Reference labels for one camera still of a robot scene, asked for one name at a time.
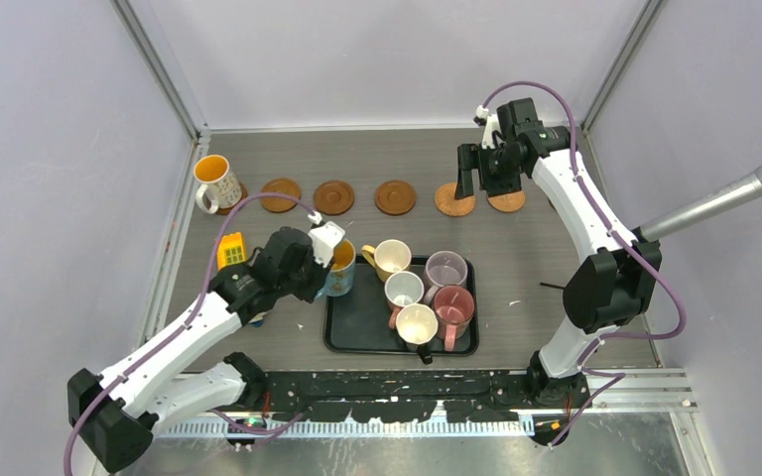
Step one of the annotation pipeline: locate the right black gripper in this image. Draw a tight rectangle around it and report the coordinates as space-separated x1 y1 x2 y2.
455 141 523 199

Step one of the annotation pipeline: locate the woven rattan coaster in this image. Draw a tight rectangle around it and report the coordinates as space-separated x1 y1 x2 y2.
435 182 476 217
487 190 526 213

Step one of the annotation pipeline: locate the blue mug orange inside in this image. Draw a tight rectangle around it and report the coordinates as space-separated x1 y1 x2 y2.
317 239 356 298

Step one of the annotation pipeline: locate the brown wooden coaster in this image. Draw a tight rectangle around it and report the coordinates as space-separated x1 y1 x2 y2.
216 183 248 215
374 179 417 216
261 178 302 213

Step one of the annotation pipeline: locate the dark wooden coaster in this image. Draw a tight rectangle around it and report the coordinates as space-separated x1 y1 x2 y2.
314 179 355 216

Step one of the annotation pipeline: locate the white mug orange inside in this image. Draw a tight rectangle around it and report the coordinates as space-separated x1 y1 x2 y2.
193 155 241 214

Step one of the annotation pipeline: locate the cream mug yellow handle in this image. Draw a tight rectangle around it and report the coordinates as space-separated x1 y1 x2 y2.
360 239 412 283

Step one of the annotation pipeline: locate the lilac mug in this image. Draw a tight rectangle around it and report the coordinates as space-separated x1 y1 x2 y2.
423 251 468 304

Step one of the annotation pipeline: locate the white mug pink handle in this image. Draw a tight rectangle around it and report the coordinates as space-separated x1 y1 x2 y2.
384 271 425 329

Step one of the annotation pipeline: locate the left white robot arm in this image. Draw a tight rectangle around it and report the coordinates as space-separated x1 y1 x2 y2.
66 222 345 473

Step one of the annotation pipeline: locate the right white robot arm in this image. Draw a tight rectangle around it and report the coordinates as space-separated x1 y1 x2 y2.
454 98 662 408

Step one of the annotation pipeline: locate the black serving tray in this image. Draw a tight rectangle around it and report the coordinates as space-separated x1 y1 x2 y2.
323 255 480 357

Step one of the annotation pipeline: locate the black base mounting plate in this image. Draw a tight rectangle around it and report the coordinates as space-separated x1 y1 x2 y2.
221 370 589 423

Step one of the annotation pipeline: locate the silver microphone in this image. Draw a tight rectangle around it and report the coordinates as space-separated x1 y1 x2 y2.
632 165 762 242

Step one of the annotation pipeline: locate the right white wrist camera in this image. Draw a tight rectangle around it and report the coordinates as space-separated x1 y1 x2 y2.
473 105 503 149

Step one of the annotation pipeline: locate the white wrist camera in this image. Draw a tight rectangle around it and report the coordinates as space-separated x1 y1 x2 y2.
473 105 503 149
308 211 345 268

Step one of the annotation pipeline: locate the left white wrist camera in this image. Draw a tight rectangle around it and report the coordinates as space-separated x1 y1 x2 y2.
308 211 345 268

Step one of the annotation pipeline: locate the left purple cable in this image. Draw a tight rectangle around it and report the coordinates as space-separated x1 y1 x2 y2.
62 191 324 476

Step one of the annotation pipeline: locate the white mug black handle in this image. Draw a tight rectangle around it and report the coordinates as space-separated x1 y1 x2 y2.
394 303 439 365

